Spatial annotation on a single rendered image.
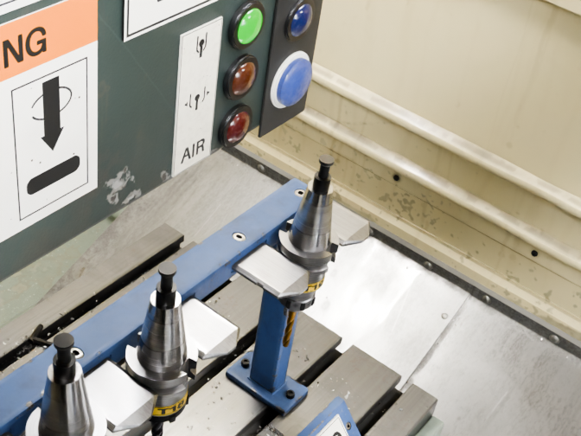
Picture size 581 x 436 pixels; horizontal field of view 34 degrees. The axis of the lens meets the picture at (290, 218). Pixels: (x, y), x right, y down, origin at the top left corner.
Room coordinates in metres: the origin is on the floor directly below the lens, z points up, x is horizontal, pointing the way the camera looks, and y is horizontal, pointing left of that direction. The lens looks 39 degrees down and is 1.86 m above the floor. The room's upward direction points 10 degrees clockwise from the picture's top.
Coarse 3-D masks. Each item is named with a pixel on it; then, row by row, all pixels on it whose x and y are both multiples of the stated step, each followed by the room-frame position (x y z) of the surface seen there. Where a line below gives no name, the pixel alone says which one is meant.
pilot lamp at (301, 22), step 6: (306, 6) 0.48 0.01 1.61; (300, 12) 0.48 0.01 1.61; (306, 12) 0.48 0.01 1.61; (312, 12) 0.49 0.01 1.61; (294, 18) 0.48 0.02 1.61; (300, 18) 0.48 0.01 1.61; (306, 18) 0.48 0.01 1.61; (294, 24) 0.47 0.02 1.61; (300, 24) 0.48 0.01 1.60; (306, 24) 0.48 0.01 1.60; (294, 30) 0.48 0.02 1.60; (300, 30) 0.48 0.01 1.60
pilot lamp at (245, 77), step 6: (246, 66) 0.44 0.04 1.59; (252, 66) 0.45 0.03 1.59; (240, 72) 0.44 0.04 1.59; (246, 72) 0.44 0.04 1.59; (252, 72) 0.44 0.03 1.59; (234, 78) 0.43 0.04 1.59; (240, 78) 0.44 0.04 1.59; (246, 78) 0.44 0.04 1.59; (252, 78) 0.44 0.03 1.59; (234, 84) 0.43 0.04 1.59; (240, 84) 0.44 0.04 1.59; (246, 84) 0.44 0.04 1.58; (234, 90) 0.43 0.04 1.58; (240, 90) 0.44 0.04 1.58; (246, 90) 0.44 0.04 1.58
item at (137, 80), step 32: (224, 0) 0.43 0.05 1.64; (160, 32) 0.39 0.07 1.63; (224, 32) 0.43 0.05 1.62; (128, 64) 0.37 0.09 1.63; (160, 64) 0.39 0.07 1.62; (224, 64) 0.43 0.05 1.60; (128, 96) 0.37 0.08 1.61; (160, 96) 0.39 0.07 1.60; (224, 96) 0.44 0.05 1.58; (256, 96) 0.46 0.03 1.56; (128, 128) 0.37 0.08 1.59; (160, 128) 0.39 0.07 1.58; (128, 160) 0.37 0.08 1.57; (160, 160) 0.39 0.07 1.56; (96, 192) 0.36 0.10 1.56; (128, 192) 0.37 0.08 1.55; (32, 224) 0.32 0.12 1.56; (64, 224) 0.34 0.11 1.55; (0, 256) 0.31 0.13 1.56; (32, 256) 0.32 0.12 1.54
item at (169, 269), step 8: (160, 264) 0.56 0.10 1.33; (168, 264) 0.56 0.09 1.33; (160, 272) 0.55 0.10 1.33; (168, 272) 0.55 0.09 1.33; (168, 280) 0.55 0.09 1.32; (160, 288) 0.55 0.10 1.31; (168, 288) 0.55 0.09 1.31; (160, 296) 0.55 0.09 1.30; (168, 296) 0.55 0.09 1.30; (160, 304) 0.55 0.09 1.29; (168, 304) 0.55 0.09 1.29
